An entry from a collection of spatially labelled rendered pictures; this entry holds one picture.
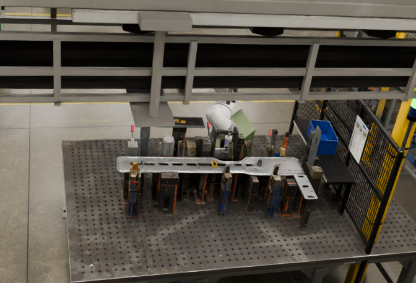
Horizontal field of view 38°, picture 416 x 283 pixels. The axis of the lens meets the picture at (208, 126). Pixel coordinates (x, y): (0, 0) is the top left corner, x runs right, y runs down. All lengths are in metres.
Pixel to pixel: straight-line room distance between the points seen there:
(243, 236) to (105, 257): 0.97
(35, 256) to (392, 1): 4.67
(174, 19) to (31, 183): 5.41
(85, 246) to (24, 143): 2.51
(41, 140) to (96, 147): 1.49
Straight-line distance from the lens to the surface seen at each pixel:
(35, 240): 5.17
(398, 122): 4.02
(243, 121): 5.08
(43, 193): 5.66
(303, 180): 4.39
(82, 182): 4.60
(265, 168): 4.42
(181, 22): 0.41
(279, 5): 0.44
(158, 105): 0.46
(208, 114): 4.94
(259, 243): 4.22
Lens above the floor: 3.42
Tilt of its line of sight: 30 degrees down
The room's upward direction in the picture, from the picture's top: 8 degrees clockwise
